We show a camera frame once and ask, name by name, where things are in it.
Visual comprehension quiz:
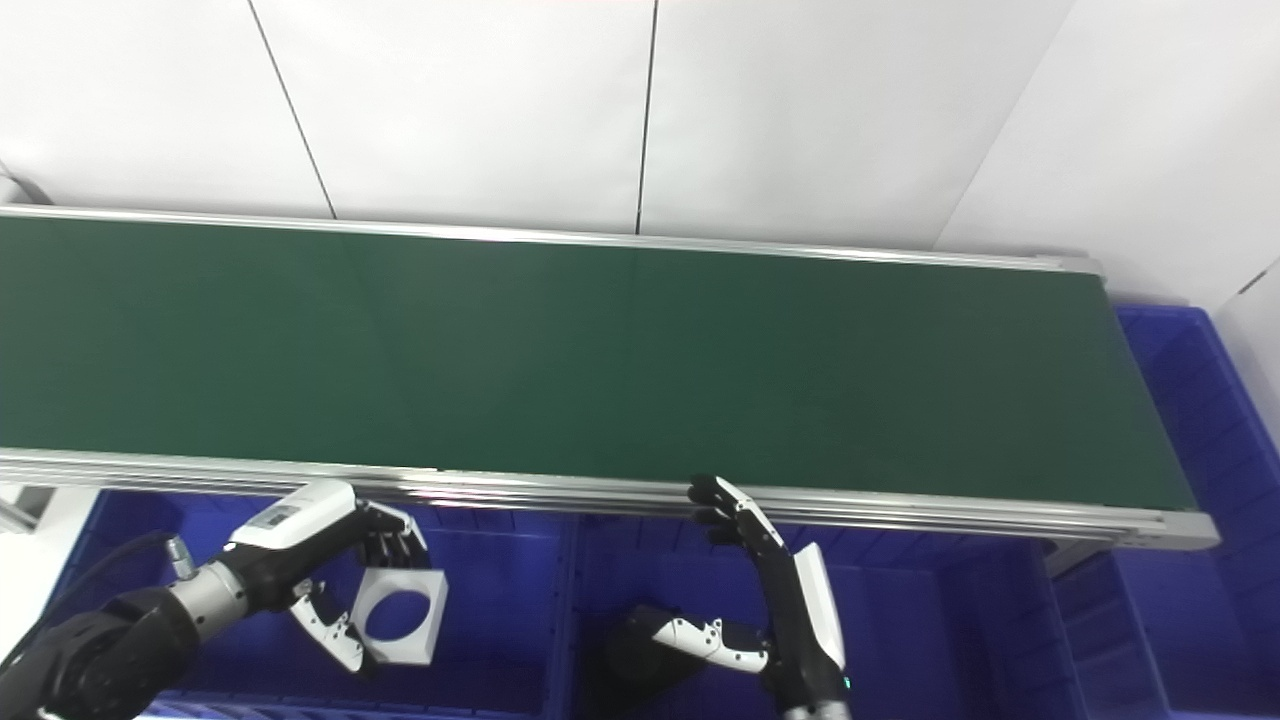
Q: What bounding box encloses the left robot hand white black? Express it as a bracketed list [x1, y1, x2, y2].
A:
[228, 480, 432, 676]

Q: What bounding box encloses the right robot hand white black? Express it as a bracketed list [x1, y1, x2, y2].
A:
[622, 474, 851, 714]

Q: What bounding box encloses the white square part with hole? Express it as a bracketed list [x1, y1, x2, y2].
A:
[353, 563, 449, 667]

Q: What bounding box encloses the green conveyor belt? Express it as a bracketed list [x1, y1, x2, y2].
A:
[0, 215, 1199, 511]
[0, 175, 1221, 576]

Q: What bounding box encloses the blue plastic bin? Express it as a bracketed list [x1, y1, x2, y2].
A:
[40, 488, 579, 720]
[570, 515, 1086, 720]
[1045, 305, 1280, 720]

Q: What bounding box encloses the black part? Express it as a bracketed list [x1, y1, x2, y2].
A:
[598, 604, 706, 709]

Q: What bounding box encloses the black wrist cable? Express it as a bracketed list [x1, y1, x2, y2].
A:
[0, 530, 196, 681]

